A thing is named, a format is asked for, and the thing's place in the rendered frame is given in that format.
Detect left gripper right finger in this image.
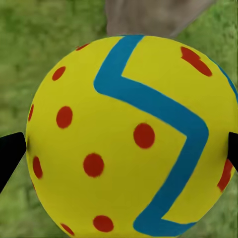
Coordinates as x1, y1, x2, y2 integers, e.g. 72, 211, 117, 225
228, 132, 238, 172

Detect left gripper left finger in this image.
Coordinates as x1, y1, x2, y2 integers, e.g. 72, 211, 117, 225
0, 132, 27, 193

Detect easter egg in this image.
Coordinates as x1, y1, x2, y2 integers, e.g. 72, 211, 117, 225
25, 35, 238, 238

